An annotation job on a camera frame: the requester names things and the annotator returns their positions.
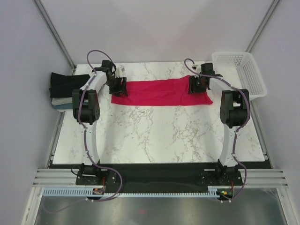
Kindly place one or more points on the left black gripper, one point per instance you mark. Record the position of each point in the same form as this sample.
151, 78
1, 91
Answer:
120, 89

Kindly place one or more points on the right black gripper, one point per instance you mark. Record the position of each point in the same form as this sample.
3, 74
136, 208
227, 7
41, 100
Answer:
192, 79

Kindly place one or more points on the red t shirt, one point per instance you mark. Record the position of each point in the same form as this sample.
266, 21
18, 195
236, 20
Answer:
170, 92

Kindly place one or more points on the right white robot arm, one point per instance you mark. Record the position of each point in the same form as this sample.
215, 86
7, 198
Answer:
234, 107

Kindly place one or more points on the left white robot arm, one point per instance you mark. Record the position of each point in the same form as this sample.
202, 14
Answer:
86, 108

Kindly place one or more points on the white plastic basket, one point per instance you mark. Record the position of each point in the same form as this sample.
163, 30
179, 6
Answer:
241, 71

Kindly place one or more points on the folded blue t shirt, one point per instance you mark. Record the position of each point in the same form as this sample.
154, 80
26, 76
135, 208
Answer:
67, 106

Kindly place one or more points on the folded black t shirt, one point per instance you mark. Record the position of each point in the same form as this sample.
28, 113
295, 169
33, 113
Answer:
61, 86

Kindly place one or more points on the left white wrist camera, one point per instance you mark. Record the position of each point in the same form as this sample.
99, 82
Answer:
120, 72

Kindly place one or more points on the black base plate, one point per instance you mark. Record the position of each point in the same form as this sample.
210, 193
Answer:
158, 177

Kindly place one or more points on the right aluminium frame post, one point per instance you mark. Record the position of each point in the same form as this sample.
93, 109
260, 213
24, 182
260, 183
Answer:
263, 24

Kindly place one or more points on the aluminium frame post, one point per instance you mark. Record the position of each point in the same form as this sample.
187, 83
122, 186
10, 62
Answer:
263, 24
54, 33

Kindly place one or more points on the left aluminium frame post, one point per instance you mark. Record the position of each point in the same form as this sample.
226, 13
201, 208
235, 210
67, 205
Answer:
54, 33

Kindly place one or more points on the white slotted cable duct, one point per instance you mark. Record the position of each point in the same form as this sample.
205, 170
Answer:
92, 192

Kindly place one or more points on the aluminium rail profile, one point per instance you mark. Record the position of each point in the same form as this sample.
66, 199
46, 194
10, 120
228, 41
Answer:
54, 178

